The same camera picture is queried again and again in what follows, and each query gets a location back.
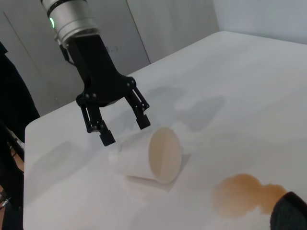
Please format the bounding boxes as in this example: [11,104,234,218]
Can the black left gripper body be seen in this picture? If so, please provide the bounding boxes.
[64,33,138,108]

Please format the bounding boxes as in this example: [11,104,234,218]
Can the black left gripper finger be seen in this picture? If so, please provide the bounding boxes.
[80,102,116,147]
[124,83,152,131]

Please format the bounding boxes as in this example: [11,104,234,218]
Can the brown water stain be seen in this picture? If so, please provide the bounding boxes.
[211,173,288,219]

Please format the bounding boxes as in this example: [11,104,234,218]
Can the translucent plastic cup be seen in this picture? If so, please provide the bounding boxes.
[107,126,184,185]

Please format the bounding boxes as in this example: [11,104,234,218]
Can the dark robot torso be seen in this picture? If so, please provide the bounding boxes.
[0,41,41,230]

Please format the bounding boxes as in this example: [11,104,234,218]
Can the dark blue rag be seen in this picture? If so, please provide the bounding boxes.
[269,191,307,230]

